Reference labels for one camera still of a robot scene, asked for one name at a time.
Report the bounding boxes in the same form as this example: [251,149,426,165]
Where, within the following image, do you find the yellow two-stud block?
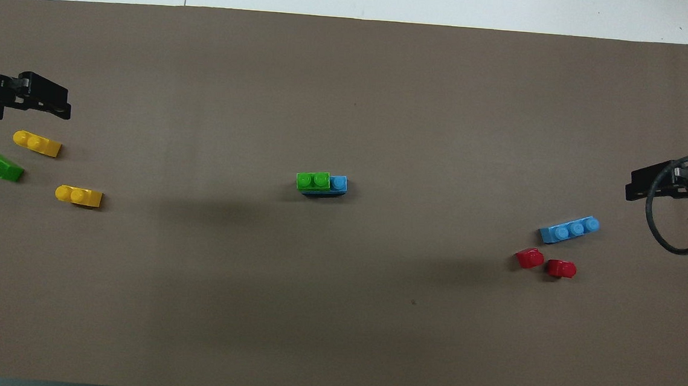
[54,184,104,210]
[11,129,63,159]

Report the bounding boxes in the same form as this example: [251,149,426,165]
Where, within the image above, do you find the blue three-stud block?
[300,173,349,200]
[538,212,602,248]

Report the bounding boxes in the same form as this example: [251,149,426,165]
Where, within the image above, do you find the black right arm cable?
[641,149,688,256]

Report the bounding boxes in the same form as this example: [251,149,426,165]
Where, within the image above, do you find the red one-stud block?
[514,246,546,271]
[546,259,579,280]

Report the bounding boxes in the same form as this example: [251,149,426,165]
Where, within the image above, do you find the brown table mat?
[0,0,688,386]

